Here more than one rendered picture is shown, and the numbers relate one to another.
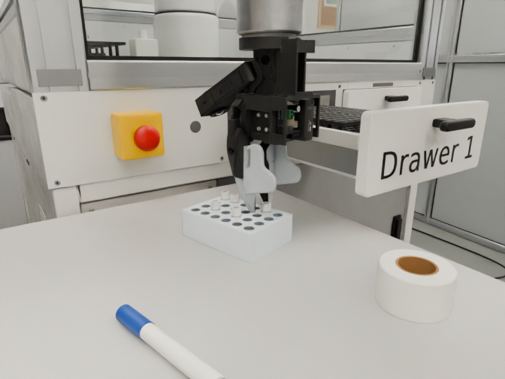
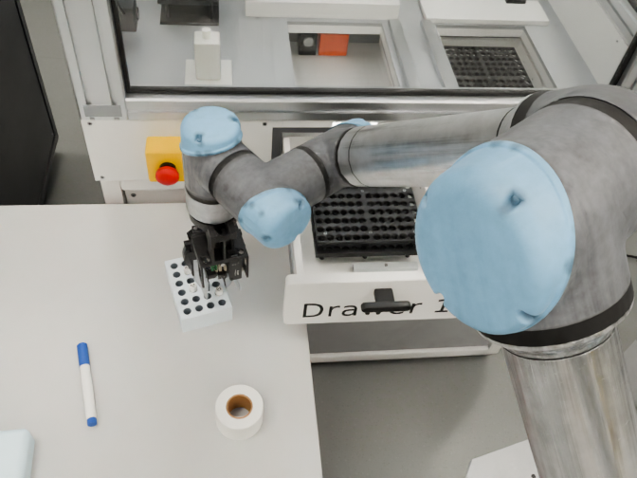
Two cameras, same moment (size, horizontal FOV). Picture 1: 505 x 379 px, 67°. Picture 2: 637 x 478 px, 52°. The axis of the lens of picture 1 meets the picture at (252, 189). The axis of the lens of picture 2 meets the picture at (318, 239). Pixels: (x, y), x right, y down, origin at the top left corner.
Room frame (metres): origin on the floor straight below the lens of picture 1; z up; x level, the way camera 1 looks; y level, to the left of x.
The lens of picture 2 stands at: (-0.02, -0.39, 1.69)
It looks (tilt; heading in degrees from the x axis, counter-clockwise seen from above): 50 degrees down; 23
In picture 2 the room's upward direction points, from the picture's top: 8 degrees clockwise
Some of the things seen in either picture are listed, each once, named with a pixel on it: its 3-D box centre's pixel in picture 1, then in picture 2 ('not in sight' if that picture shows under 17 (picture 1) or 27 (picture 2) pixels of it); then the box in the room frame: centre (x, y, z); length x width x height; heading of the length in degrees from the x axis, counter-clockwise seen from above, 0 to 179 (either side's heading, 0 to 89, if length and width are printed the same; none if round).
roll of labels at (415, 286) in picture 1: (413, 283); (239, 412); (0.33, -0.16, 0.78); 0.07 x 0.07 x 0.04
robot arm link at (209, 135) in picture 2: not in sight; (212, 155); (0.48, -0.02, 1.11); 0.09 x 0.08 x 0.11; 70
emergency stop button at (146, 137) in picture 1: (146, 137); (167, 174); (0.60, 0.17, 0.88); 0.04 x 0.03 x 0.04; 125
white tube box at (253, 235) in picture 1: (236, 225); (198, 290); (0.48, 0.02, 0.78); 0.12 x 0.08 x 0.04; 50
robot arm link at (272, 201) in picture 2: not in sight; (271, 194); (0.46, -0.12, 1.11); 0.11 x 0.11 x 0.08; 70
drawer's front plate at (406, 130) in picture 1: (428, 143); (378, 297); (0.56, -0.26, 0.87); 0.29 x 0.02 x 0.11; 125
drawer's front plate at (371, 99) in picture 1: (383, 110); not in sight; (1.00, -0.34, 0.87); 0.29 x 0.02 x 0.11; 125
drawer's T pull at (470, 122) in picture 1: (449, 123); (384, 300); (0.54, -0.27, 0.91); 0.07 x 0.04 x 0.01; 125
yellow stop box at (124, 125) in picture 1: (138, 134); (168, 160); (0.62, 0.18, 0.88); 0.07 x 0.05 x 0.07; 125
